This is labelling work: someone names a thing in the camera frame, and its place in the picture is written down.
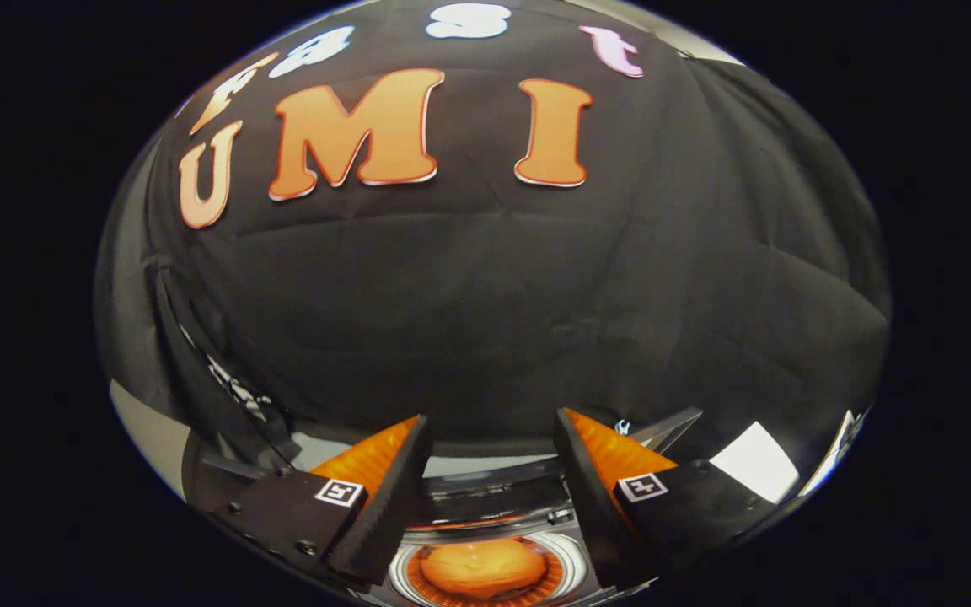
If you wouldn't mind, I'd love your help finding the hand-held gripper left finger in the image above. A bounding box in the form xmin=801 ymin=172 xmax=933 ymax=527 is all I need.
xmin=216 ymin=415 xmax=434 ymax=591

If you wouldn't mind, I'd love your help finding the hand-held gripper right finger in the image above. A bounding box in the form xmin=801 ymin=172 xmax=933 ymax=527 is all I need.
xmin=553 ymin=408 xmax=777 ymax=591

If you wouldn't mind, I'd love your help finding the orange shirt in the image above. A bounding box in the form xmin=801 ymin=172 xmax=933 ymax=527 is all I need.
xmin=418 ymin=538 xmax=548 ymax=601

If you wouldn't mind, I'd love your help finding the white paper sheet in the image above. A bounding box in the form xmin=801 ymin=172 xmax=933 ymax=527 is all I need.
xmin=709 ymin=421 xmax=800 ymax=504

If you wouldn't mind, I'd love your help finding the black backdrop cloth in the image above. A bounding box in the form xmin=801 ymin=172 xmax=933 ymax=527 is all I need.
xmin=96 ymin=0 xmax=891 ymax=473

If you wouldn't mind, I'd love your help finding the white card with blue print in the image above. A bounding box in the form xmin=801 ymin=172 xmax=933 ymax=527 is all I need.
xmin=800 ymin=409 xmax=868 ymax=497

